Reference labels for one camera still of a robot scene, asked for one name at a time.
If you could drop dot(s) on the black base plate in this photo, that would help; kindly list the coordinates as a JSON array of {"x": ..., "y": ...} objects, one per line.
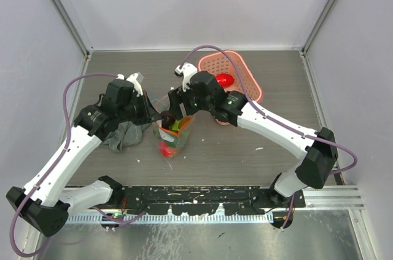
[{"x": 203, "y": 200}]

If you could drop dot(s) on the clear zip bag orange zipper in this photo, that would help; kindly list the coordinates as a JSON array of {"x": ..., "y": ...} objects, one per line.
[{"x": 162, "y": 133}]

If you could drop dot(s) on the pink plastic basket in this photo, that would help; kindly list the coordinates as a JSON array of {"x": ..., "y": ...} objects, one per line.
[{"x": 217, "y": 63}]

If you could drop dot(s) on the green apple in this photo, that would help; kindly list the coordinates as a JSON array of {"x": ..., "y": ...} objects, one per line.
[{"x": 177, "y": 125}]

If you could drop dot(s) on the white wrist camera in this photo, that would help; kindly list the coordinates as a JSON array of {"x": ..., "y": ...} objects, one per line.
[
  {"x": 186, "y": 72},
  {"x": 136, "y": 79}
]

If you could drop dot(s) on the dark plum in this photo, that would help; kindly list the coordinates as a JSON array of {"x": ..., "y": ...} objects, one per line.
[{"x": 167, "y": 119}]

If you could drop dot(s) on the red apple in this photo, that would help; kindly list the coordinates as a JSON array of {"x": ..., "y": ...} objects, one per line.
[{"x": 167, "y": 151}]

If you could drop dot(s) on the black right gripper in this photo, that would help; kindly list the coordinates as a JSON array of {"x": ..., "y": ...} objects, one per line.
[{"x": 175, "y": 97}]

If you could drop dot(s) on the white slotted cable duct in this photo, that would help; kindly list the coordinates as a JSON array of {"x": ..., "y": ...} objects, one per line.
[{"x": 218, "y": 218}]

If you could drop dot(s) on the dark green lime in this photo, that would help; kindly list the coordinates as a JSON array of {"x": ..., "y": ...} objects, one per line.
[{"x": 177, "y": 141}]

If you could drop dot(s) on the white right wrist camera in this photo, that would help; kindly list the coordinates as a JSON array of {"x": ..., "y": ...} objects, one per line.
[{"x": 186, "y": 72}]

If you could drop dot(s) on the grey cloth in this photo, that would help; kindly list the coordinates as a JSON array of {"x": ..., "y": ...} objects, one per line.
[{"x": 128, "y": 134}]

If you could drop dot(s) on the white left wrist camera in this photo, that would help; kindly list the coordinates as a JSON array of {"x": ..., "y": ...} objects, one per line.
[{"x": 136, "y": 79}]

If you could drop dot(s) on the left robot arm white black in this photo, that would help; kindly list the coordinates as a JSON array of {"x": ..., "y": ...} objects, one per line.
[{"x": 42, "y": 202}]

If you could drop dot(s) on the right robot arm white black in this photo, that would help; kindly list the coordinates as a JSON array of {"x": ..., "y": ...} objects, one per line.
[{"x": 316, "y": 156}]

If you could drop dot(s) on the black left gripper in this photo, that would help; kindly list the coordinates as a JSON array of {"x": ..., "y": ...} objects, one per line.
[{"x": 150, "y": 114}]

